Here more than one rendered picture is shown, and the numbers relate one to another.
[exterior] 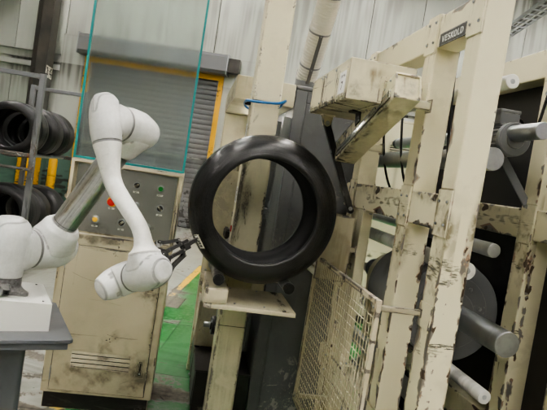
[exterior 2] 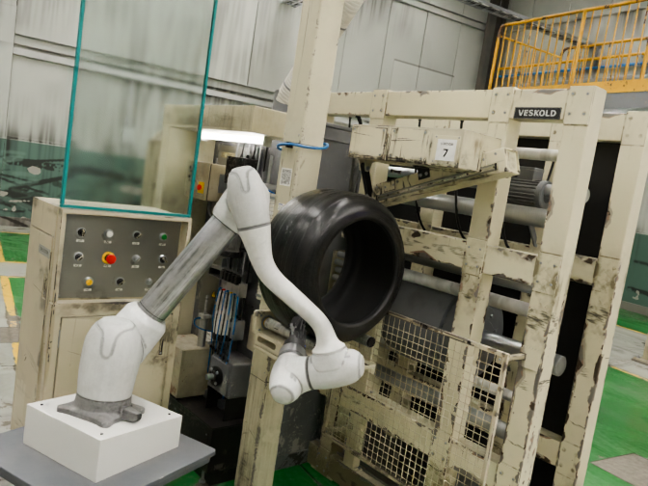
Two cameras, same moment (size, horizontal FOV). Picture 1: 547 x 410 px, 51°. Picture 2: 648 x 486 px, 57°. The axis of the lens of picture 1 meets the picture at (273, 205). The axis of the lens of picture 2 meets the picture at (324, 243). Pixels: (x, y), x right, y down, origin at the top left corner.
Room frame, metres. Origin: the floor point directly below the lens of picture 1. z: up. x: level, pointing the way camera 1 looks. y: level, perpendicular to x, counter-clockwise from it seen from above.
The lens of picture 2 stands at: (0.35, 1.39, 1.53)
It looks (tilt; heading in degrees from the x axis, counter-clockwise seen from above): 6 degrees down; 327
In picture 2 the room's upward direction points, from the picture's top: 9 degrees clockwise
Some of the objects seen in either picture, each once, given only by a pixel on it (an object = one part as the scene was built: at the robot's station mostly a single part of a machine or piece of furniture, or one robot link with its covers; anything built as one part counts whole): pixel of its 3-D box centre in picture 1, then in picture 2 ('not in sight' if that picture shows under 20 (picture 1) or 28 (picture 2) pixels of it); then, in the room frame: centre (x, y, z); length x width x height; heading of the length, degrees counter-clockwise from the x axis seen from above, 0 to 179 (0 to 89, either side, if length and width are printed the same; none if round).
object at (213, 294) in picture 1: (214, 286); (288, 349); (2.37, 0.19, 0.84); 0.36 x 0.09 x 0.06; 9
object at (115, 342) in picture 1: (115, 281); (96, 348); (3.03, 0.78, 0.63); 0.56 x 0.41 x 1.27; 99
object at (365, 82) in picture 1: (356, 93); (419, 148); (2.31, -0.26, 1.71); 0.61 x 0.25 x 0.15; 9
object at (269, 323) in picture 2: (216, 271); (291, 334); (2.36, 0.19, 0.90); 0.35 x 0.05 x 0.05; 9
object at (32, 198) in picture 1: (25, 172); not in sight; (5.82, 2.56, 0.96); 1.36 x 0.71 x 1.92; 178
